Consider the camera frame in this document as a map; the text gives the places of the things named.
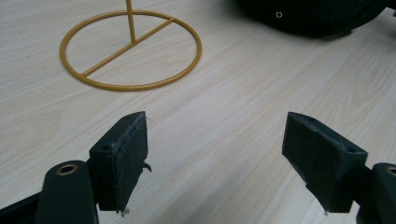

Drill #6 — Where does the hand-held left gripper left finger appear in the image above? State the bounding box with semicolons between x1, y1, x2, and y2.
88;110;152;215

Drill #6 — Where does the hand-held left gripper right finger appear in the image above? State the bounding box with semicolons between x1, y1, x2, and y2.
281;111;369;214

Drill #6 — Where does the black cap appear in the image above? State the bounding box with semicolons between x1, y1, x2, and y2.
234;0;391;40

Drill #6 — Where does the gold metal wire stand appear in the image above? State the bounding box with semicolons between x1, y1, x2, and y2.
59;0;203;92

